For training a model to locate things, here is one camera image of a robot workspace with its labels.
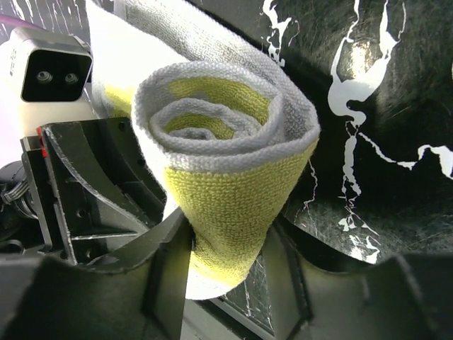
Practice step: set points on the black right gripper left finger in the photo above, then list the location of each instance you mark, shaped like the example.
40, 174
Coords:
135, 292

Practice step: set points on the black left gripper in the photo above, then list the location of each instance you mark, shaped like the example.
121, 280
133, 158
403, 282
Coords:
87, 185

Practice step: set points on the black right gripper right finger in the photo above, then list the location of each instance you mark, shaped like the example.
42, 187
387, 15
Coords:
317, 292

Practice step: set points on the yellow-green and grey towel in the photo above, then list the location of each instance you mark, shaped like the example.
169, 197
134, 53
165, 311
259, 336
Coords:
221, 127

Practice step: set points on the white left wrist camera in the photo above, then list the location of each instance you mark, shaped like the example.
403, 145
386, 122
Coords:
43, 75

